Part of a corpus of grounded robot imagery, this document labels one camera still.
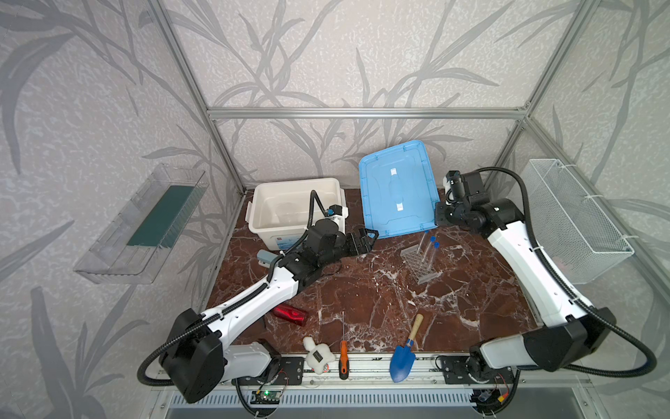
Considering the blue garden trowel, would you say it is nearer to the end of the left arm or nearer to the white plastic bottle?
the white plastic bottle

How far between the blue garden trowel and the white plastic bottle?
18cm

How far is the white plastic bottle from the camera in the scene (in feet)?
2.42

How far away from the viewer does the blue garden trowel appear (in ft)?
2.47
